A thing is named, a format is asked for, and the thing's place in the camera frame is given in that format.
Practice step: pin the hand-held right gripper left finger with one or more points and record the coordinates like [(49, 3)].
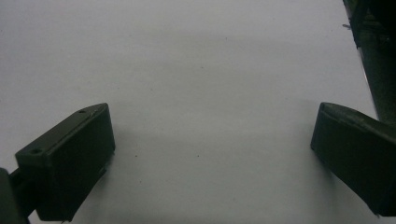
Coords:
[(67, 161)]

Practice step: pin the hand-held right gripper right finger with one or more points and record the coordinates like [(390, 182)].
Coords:
[(358, 152)]

